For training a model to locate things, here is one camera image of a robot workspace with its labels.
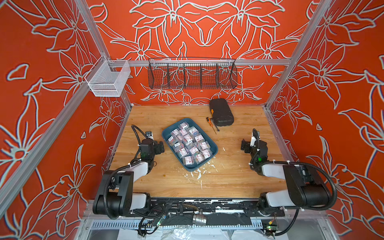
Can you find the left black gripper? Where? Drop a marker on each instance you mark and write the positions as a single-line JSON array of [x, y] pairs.
[[157, 146]]

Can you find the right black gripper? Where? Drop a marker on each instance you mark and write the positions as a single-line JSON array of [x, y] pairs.
[[247, 146]]

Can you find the blue plastic storage tray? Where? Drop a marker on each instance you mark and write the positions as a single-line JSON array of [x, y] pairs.
[[190, 142]]

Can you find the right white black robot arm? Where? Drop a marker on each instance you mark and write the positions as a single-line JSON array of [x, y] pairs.
[[308, 186]]

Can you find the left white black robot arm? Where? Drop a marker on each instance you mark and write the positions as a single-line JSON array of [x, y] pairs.
[[115, 196]]

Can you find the paper clip box front left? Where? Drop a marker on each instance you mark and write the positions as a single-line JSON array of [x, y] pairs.
[[188, 161]]

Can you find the paper clip box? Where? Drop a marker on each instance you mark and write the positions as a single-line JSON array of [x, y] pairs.
[[207, 153], [183, 126], [188, 161]]

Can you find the paper clip box back left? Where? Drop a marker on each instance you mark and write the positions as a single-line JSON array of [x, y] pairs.
[[183, 126]]

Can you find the paper clip box front right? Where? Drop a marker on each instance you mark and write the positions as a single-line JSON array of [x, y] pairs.
[[207, 153]]

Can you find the black tool case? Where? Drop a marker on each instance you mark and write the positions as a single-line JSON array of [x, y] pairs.
[[221, 112]]

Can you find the orange handled screwdriver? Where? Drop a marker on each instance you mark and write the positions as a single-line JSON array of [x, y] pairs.
[[211, 124]]

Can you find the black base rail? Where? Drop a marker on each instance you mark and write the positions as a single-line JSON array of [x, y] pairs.
[[219, 212]]

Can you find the black wire wall basket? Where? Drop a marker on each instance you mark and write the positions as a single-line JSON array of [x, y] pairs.
[[181, 73]]

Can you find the white wire wall basket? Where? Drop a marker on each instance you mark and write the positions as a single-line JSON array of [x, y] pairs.
[[108, 78]]

